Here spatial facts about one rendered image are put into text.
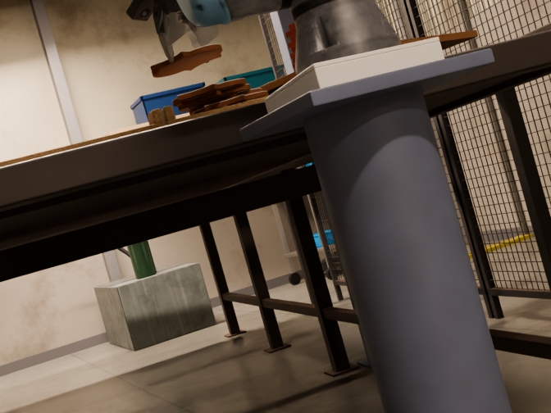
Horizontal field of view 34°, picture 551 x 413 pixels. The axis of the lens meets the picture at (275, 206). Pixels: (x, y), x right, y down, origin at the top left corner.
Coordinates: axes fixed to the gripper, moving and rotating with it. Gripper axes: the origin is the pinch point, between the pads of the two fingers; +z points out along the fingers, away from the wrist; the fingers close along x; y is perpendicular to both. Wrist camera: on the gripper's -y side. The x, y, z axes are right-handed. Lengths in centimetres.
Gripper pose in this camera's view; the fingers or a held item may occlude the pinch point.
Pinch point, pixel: (186, 61)
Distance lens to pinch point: 169.1
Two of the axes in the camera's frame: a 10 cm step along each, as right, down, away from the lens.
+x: 4.8, -1.4, 8.7
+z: 2.7, 9.6, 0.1
